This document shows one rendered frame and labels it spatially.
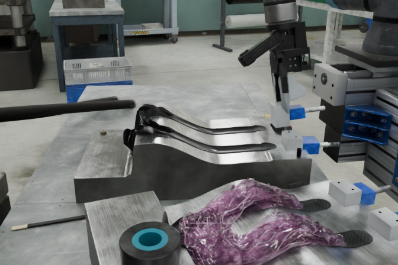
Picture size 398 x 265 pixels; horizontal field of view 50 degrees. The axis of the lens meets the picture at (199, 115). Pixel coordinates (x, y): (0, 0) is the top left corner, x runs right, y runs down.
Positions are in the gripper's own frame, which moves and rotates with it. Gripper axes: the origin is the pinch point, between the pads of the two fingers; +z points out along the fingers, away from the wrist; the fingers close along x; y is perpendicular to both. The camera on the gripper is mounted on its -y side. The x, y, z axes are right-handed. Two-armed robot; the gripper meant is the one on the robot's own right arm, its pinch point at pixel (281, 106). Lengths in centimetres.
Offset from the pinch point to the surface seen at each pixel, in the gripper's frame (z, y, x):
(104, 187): 7.2, -42.7, -16.9
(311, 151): 8.4, 2.8, -12.4
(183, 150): 1.9, -25.2, -17.5
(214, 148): 5.2, -18.3, -9.2
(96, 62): 5, -102, 322
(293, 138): 4.5, -1.2, -13.2
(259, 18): -9, 109, 550
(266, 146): 6.4, -6.6, -9.6
